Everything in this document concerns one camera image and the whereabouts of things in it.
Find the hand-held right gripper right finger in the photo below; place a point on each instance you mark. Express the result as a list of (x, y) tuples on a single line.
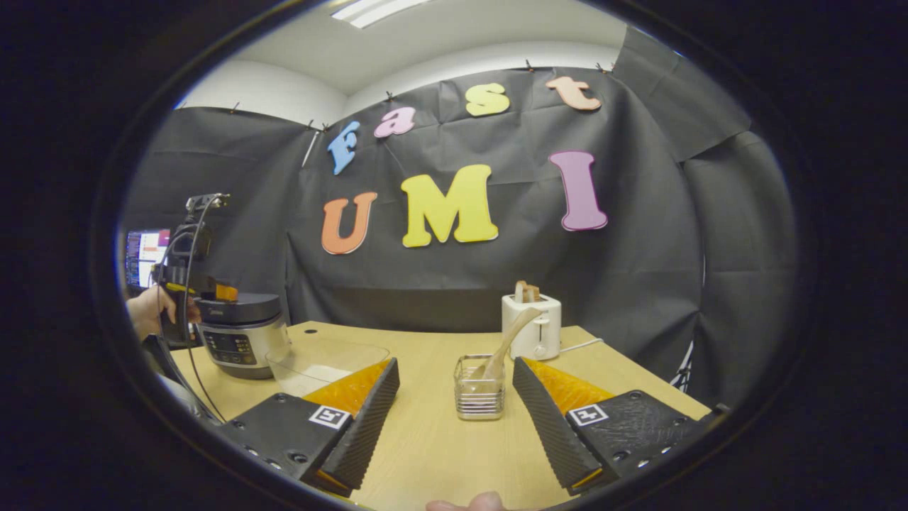
[(546, 426)]

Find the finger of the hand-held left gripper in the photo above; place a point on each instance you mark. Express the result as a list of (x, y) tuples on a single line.
[(227, 292)]

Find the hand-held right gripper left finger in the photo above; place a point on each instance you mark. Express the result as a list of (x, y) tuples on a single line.
[(369, 426)]

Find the silver rice cooker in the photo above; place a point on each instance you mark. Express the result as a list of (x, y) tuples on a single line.
[(241, 333)]

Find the clear chopstick holder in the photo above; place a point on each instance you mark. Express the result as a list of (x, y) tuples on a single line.
[(480, 401)]

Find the wooden spoon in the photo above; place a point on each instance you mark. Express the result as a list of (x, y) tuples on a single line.
[(511, 341)]

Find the computer monitor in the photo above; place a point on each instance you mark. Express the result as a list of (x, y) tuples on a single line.
[(145, 255)]

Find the white toaster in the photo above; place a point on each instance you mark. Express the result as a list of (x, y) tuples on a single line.
[(543, 323)]

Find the toasted bread slice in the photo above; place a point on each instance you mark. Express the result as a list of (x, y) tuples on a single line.
[(527, 291)]

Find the black tripod stand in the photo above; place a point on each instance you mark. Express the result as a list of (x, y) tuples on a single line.
[(682, 369)]

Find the ceiling light panel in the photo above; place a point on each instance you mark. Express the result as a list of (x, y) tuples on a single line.
[(379, 11)]

